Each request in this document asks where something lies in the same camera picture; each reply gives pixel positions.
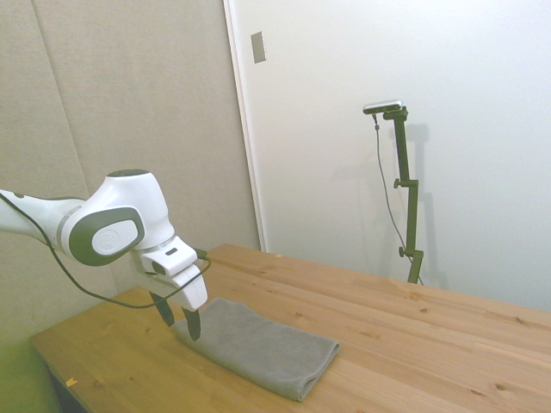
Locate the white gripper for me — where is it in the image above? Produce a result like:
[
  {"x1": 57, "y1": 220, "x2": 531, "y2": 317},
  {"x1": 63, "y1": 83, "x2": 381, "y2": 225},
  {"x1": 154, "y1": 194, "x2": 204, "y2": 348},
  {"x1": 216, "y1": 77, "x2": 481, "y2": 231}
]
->
[{"x1": 130, "y1": 253, "x2": 210, "y2": 342}]

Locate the grey towel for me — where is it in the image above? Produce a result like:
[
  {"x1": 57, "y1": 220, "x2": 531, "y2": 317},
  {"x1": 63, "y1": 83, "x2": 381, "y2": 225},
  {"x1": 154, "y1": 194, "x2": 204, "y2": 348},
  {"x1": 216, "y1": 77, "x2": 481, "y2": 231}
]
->
[{"x1": 171, "y1": 296, "x2": 342, "y2": 404}]

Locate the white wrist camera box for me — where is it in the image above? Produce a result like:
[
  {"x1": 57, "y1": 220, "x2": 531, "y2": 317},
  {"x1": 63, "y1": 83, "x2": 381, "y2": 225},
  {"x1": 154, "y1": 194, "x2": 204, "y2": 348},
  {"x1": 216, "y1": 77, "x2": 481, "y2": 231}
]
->
[{"x1": 140, "y1": 244, "x2": 201, "y2": 278}]

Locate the white door frame trim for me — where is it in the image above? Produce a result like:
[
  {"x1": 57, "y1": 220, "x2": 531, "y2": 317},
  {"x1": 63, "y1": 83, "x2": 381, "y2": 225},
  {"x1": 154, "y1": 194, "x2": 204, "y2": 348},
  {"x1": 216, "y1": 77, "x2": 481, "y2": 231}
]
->
[{"x1": 222, "y1": 0, "x2": 269, "y2": 253}]

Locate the dark green camera stand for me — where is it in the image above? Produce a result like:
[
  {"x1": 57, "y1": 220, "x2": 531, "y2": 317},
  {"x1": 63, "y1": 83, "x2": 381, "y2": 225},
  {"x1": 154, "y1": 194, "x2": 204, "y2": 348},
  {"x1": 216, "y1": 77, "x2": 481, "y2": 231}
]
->
[{"x1": 381, "y1": 107, "x2": 425, "y2": 285}]

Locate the grey wall plate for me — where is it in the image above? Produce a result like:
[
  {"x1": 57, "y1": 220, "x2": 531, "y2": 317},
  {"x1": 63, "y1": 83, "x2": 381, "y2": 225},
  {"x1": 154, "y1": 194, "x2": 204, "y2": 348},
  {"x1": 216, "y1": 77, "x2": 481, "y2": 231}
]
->
[{"x1": 251, "y1": 30, "x2": 269, "y2": 65}]

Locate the silver exterior camera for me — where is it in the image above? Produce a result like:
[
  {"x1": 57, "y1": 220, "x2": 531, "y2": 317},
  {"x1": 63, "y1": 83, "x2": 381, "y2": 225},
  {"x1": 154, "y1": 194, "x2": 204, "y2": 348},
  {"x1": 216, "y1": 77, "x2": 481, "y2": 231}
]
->
[{"x1": 362, "y1": 98, "x2": 406, "y2": 116}]

